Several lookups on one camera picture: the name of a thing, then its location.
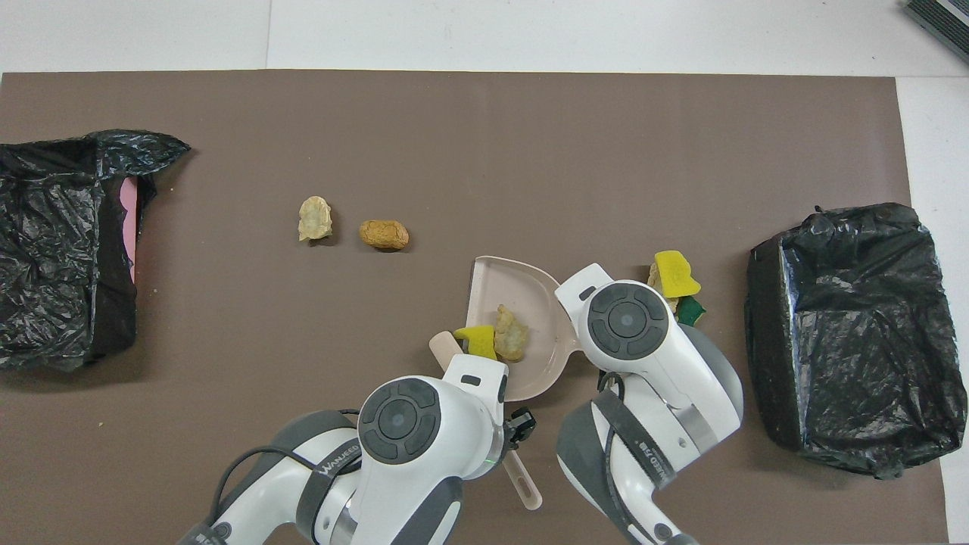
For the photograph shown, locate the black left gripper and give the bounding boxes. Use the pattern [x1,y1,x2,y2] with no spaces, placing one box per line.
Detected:
[500,406,539,447]

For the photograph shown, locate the beige hand brush black bristles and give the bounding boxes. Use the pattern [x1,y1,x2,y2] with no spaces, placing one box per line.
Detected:
[428,331,544,512]

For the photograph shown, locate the pale jagged sponge chunk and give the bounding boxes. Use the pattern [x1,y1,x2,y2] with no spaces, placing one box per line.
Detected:
[494,304,531,363]

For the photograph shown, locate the yellow sponge piece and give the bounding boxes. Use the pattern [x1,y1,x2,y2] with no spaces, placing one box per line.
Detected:
[654,250,702,299]
[453,325,498,362]

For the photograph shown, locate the beige plastic dustpan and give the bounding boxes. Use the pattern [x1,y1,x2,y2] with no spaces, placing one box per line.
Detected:
[464,256,584,403]

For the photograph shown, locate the pale beige sponge chunk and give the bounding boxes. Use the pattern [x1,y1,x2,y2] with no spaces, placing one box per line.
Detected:
[647,263,680,313]

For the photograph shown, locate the brown sponge chunk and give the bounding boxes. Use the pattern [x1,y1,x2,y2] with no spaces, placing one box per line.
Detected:
[358,220,410,252]

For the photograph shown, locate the pale rounded sponge chunk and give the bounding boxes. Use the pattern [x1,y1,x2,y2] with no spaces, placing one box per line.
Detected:
[298,195,335,243]

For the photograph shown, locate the black bag lined bin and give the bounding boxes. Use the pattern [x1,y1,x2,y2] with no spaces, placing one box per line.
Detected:
[744,201,969,481]

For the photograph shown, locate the pink plastic bin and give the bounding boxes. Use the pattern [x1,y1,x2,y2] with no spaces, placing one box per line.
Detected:
[119,179,142,285]

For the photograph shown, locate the black bag over pink bin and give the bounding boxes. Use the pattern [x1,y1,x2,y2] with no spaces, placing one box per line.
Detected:
[0,129,192,372]

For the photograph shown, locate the brown table mat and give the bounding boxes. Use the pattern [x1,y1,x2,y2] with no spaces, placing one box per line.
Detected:
[0,70,949,545]

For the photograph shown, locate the grey ribbed device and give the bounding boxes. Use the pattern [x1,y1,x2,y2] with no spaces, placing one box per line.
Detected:
[903,0,969,65]

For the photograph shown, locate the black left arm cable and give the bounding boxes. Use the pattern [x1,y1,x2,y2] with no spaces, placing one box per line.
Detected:
[208,409,364,538]

